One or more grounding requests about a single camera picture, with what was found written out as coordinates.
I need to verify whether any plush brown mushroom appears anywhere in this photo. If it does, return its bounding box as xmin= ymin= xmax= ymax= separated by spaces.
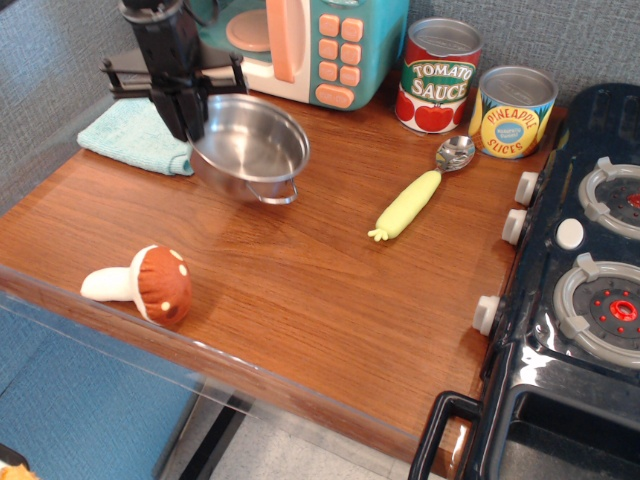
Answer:
xmin=80 ymin=245 xmax=192 ymax=327

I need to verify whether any pineapple slices can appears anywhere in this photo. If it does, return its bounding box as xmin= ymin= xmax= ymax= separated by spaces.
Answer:
xmin=469 ymin=66 xmax=558 ymax=159

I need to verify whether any spoon with yellow handle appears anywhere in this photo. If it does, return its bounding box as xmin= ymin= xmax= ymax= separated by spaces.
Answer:
xmin=367 ymin=136 xmax=476 ymax=242

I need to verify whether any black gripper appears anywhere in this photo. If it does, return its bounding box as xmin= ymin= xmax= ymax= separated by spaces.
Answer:
xmin=101 ymin=1 xmax=248 ymax=142

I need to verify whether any toy microwave teal and cream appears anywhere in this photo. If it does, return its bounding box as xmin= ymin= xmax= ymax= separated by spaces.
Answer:
xmin=191 ymin=0 xmax=409 ymax=111

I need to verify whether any dark blue toy stove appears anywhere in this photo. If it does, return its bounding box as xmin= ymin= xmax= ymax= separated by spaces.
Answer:
xmin=410 ymin=83 xmax=639 ymax=479

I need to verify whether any light blue towel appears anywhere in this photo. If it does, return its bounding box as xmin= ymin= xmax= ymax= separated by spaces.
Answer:
xmin=77 ymin=99 xmax=194 ymax=176

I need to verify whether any clear acrylic table guard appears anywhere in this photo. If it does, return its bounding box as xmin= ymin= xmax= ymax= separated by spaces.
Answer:
xmin=1 ymin=267 xmax=414 ymax=479

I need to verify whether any tomato sauce can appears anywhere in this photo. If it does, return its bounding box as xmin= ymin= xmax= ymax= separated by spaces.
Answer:
xmin=395 ymin=17 xmax=483 ymax=134

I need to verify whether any small steel pot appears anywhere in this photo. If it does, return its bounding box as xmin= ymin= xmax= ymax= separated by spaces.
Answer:
xmin=190 ymin=94 xmax=311 ymax=205

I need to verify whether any orange object bottom left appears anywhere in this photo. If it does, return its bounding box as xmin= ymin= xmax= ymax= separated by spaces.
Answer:
xmin=0 ymin=464 xmax=39 ymax=480

